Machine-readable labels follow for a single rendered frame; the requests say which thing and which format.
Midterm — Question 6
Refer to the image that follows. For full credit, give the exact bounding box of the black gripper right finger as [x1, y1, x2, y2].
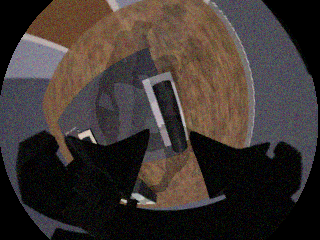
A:
[189, 131, 271, 199]

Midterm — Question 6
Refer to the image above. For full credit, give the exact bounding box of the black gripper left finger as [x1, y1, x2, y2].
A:
[64, 129, 149, 201]

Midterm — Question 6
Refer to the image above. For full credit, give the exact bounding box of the beige tile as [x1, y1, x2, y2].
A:
[77, 129, 99, 144]

